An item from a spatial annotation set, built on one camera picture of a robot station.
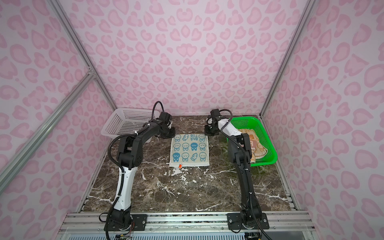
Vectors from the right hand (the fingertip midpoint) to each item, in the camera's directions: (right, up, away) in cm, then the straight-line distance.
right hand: (207, 131), depth 107 cm
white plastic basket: (-63, +8, +10) cm, 64 cm away
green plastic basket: (+30, +7, +2) cm, 31 cm away
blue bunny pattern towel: (-12, -12, -7) cm, 19 cm away
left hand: (-23, -1, 0) cm, 23 cm away
